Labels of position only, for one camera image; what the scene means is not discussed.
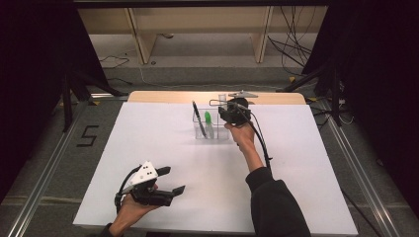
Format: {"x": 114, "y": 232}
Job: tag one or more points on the aluminium floor rail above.
{"x": 359, "y": 171}
{"x": 42, "y": 184}

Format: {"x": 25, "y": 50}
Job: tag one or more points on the person's left hand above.
{"x": 130, "y": 212}

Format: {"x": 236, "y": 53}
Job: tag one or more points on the clear plastic organizer box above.
{"x": 221, "y": 131}

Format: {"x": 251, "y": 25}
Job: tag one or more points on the black pen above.
{"x": 198, "y": 118}

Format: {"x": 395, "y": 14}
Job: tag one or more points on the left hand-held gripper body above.
{"x": 143, "y": 176}

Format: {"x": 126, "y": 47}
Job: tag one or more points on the wooden shelf unit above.
{"x": 141, "y": 42}

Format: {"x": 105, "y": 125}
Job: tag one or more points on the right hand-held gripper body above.
{"x": 235, "y": 113}

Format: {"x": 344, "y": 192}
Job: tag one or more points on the green highlighter marker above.
{"x": 208, "y": 123}

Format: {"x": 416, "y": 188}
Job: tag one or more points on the white table cover sheet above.
{"x": 204, "y": 171}

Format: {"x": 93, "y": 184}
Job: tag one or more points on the black curtain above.
{"x": 33, "y": 65}
{"x": 378, "y": 82}

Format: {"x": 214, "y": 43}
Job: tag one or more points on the person's right hand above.
{"x": 243, "y": 136}

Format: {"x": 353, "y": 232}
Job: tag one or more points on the black metal stand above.
{"x": 335, "y": 98}
{"x": 67, "y": 102}

